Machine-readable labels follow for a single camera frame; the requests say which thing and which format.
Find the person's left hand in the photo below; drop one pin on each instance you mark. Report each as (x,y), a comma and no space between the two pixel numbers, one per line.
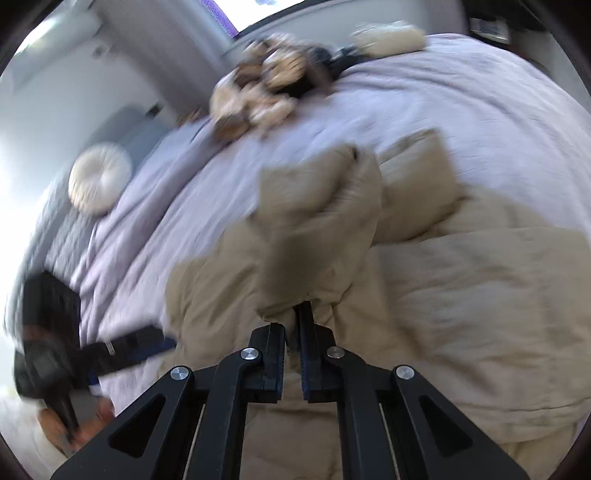
(50,429)

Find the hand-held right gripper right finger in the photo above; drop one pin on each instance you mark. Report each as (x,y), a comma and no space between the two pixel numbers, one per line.
(305,355)

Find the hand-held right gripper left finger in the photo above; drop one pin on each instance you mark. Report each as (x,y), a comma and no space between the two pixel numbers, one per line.
(277,362)

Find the cream pillow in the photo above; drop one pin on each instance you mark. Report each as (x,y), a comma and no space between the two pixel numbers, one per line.
(390,38)

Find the dark clothes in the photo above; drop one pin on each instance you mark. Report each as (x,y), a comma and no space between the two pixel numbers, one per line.
(323,64)

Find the purple curtain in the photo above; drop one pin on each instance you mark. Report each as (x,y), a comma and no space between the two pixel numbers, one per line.
(224,14)

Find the white round pillow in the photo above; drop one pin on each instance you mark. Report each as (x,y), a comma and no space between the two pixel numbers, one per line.
(99,177)

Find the lavender blanket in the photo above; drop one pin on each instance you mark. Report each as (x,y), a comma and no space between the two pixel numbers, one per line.
(415,101)

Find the beige padded jacket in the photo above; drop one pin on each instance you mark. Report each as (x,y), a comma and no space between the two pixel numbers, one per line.
(438,300)

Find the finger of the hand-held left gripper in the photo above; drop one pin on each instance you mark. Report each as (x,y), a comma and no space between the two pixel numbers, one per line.
(138,348)

